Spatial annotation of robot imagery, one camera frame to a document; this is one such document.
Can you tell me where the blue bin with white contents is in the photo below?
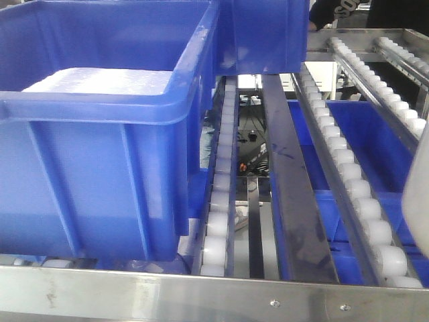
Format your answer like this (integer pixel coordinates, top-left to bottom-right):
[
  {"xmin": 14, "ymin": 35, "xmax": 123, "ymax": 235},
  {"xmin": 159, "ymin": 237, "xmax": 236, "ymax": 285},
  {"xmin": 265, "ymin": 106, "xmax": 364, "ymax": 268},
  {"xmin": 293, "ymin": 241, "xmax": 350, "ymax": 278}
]
[{"xmin": 1, "ymin": 1, "xmax": 219, "ymax": 261}]

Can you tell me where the blue bin rear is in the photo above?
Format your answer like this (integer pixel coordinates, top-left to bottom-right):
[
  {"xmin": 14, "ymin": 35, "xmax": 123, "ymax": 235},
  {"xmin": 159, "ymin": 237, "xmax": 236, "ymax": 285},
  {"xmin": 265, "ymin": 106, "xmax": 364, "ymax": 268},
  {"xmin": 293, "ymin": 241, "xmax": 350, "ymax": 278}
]
[{"xmin": 216, "ymin": 0, "xmax": 309, "ymax": 76}]

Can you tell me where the blue bin beneath rollers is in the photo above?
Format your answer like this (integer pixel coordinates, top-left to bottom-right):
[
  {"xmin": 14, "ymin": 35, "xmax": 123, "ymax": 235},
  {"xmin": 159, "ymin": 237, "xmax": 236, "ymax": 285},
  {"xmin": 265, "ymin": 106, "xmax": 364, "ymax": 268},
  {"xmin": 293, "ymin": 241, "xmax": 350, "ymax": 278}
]
[{"xmin": 265, "ymin": 100, "xmax": 428, "ymax": 287}]

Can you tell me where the steel roller flow rack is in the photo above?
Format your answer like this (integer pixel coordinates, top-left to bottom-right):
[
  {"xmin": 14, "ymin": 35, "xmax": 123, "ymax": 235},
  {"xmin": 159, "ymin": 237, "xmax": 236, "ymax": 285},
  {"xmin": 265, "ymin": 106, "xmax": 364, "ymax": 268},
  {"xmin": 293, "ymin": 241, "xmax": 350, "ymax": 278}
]
[{"xmin": 0, "ymin": 28, "xmax": 429, "ymax": 322}]

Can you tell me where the white robot part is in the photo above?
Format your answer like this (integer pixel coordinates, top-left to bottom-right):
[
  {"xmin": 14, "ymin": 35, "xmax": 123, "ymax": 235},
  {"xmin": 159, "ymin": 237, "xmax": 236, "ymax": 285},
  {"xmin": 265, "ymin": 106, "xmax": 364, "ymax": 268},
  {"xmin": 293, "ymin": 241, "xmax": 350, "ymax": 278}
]
[{"xmin": 402, "ymin": 125, "xmax": 428, "ymax": 256}]

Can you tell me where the person in black clothes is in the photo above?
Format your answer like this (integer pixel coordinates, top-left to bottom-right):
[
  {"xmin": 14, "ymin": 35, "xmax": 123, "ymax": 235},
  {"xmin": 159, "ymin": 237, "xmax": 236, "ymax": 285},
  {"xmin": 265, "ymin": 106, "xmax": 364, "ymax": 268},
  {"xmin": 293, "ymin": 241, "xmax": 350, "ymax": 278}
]
[{"xmin": 308, "ymin": 0, "xmax": 428, "ymax": 36}]

